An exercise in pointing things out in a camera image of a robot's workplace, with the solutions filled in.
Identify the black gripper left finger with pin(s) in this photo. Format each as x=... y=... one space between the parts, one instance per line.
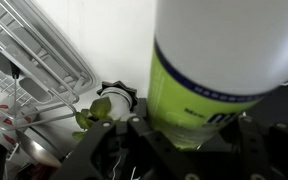
x=134 y=150

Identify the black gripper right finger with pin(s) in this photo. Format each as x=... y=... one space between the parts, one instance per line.
x=270 y=153

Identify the green label white plastic bottle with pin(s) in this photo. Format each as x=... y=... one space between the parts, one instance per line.
x=217 y=50

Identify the white plant pot black saucer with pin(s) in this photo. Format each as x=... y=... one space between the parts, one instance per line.
x=119 y=101

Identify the green leafy plant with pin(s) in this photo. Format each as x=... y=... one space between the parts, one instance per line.
x=100 y=107

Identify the grey dish drying rack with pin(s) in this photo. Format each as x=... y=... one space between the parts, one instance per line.
x=34 y=56

